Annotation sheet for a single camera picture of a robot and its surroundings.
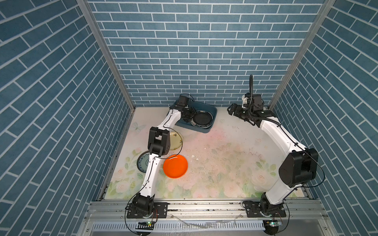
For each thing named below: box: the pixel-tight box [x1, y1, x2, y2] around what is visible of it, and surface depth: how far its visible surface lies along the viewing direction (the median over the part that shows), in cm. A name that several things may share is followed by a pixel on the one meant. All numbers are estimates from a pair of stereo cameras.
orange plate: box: [162, 154, 189, 179], surface depth 89 cm
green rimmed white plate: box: [189, 118, 216, 129], surface depth 107 cm
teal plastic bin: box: [175, 101, 218, 134], surface depth 108 cm
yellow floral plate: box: [169, 131, 185, 151], surface depth 101 cm
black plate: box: [192, 111, 213, 125], surface depth 111 cm
